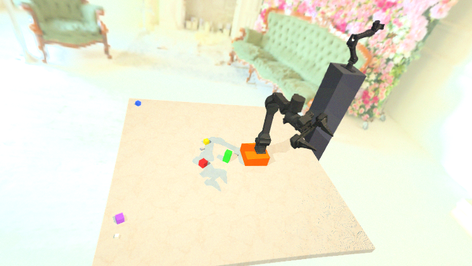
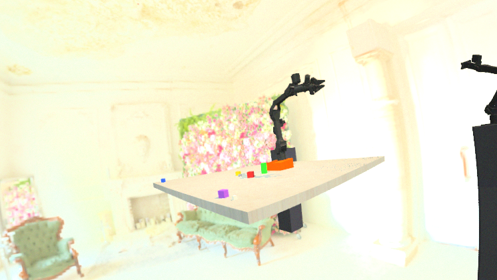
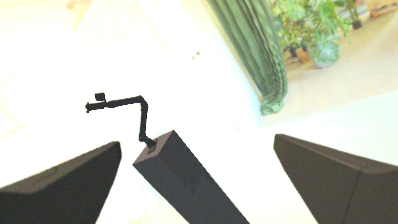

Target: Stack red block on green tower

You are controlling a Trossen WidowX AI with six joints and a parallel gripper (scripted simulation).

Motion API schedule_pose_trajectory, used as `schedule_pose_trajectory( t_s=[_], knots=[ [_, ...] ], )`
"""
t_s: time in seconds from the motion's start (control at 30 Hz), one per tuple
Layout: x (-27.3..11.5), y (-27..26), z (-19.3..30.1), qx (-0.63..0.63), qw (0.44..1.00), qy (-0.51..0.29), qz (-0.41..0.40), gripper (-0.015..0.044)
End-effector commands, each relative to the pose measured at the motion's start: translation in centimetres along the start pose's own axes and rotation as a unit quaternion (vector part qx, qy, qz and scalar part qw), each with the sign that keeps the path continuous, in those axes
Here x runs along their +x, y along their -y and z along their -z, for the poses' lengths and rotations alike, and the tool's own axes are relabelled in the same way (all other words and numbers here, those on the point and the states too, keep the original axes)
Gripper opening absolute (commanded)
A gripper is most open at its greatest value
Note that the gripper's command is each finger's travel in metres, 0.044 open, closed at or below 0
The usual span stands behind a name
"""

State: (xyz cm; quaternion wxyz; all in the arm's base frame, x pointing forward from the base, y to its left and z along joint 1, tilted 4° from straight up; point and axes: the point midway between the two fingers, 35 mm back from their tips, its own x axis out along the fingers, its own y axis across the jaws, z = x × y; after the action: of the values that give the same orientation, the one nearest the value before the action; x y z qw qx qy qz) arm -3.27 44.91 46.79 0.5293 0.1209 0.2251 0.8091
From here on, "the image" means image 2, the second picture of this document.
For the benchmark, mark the purple cube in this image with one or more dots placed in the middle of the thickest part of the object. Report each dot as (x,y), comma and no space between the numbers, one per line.
(223,193)

